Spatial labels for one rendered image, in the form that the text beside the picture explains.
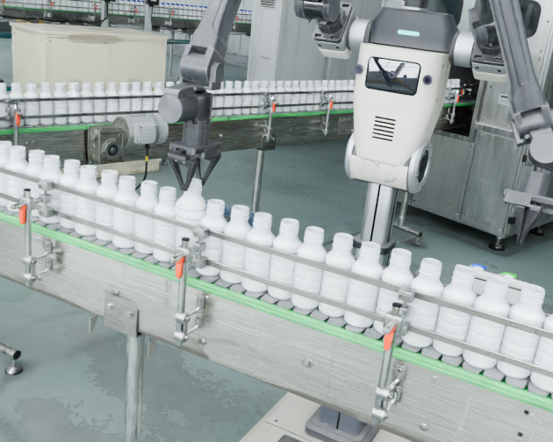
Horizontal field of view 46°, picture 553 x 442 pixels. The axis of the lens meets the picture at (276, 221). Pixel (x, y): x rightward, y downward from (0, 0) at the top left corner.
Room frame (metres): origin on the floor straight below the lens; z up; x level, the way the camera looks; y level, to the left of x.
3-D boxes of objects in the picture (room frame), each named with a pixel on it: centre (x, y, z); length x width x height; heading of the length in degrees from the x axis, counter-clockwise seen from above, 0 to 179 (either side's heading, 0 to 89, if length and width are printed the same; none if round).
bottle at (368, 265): (1.16, -0.18, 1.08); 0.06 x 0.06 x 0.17
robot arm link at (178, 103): (1.30, 0.20, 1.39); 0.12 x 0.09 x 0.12; 154
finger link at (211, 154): (1.36, 0.18, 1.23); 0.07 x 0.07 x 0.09; 64
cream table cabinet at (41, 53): (5.48, 1.69, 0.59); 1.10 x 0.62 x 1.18; 136
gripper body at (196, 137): (1.34, 0.19, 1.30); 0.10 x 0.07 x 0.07; 154
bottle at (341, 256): (1.19, -0.13, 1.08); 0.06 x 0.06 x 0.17
